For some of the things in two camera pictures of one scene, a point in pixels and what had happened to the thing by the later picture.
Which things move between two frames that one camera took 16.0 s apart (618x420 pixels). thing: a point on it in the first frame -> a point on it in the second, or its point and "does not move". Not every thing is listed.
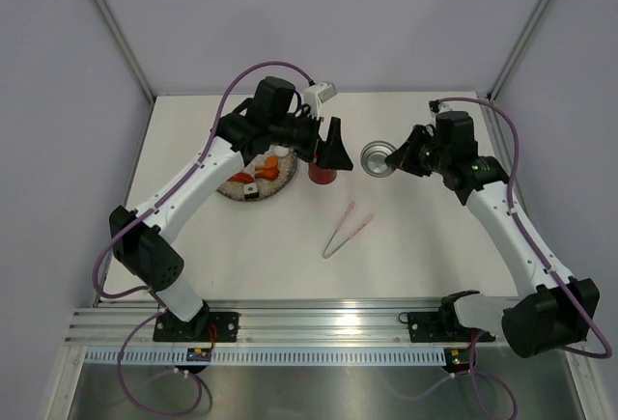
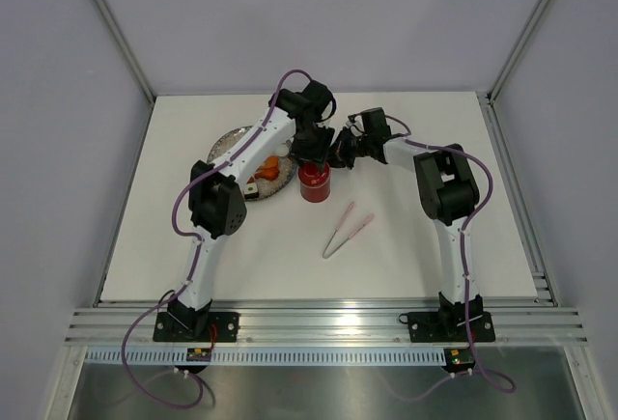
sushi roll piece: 250,190 does not move
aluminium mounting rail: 263,322 does not move
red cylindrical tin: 320,176 -> 315,194
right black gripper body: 435,156 -> 350,148
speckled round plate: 287,160 does not move
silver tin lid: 373,158 -> 310,176
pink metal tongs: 341,222 does not move
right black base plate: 441,327 does not move
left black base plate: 203,327 does not move
